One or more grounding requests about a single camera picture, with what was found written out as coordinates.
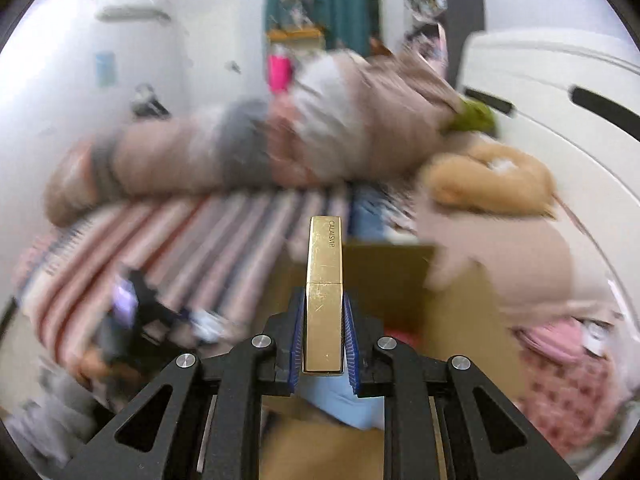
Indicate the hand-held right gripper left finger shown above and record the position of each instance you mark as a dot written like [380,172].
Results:
[296,355]

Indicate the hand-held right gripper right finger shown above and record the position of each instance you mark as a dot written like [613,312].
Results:
[351,355]

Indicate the cardboard box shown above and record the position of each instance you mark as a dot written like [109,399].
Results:
[380,340]

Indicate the gold rectangular lipstick tube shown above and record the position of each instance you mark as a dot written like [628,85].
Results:
[325,295]

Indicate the light blue cloth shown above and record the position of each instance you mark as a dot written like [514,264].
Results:
[345,405]

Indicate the striped blanket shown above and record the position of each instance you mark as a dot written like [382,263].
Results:
[165,260]

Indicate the beige pillow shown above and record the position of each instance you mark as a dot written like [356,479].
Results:
[505,265]

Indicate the pink patterned cloth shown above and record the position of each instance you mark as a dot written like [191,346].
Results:
[570,385]

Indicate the tan plush toy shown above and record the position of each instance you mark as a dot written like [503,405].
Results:
[492,175]

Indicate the pile of clothes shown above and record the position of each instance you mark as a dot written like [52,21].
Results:
[260,125]

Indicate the green plush toy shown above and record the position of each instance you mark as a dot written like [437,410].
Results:
[472,117]

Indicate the pink bottle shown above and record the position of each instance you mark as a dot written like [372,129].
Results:
[279,73]

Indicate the white air conditioner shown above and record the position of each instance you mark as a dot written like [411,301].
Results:
[134,13]

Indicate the teal curtain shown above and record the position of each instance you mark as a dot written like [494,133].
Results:
[320,2]

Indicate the blue wall sticker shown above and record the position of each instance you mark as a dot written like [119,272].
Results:
[105,68]

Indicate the wooden wall shelf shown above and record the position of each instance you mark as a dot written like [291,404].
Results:
[294,35]

